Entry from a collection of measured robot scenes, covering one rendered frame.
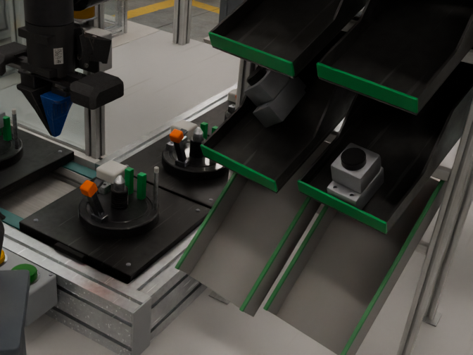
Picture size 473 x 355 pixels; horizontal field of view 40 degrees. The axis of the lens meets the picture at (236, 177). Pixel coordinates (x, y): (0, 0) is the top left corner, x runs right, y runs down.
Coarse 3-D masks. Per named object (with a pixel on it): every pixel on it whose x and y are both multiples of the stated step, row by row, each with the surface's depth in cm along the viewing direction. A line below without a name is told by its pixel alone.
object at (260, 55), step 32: (256, 0) 87; (288, 0) 87; (320, 0) 86; (352, 0) 81; (224, 32) 84; (256, 32) 84; (288, 32) 83; (320, 32) 78; (256, 64) 80; (288, 64) 76
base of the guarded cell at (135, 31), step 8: (128, 24) 242; (136, 24) 243; (128, 32) 234; (136, 32) 235; (144, 32) 236; (152, 32) 236; (112, 40) 226; (120, 40) 226; (128, 40) 227; (112, 48) 219
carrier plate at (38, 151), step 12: (12, 132) 139; (24, 132) 139; (24, 144) 135; (36, 144) 135; (48, 144) 136; (24, 156) 130; (36, 156) 131; (48, 156) 131; (60, 156) 132; (72, 156) 135; (12, 168) 126; (24, 168) 127; (36, 168) 127; (48, 168) 129; (0, 180) 122; (12, 180) 123; (24, 180) 124; (0, 192) 120
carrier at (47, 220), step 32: (96, 192) 116; (128, 192) 118; (160, 192) 124; (32, 224) 111; (64, 224) 112; (96, 224) 110; (128, 224) 110; (160, 224) 115; (192, 224) 116; (96, 256) 105; (128, 256) 106; (160, 256) 109
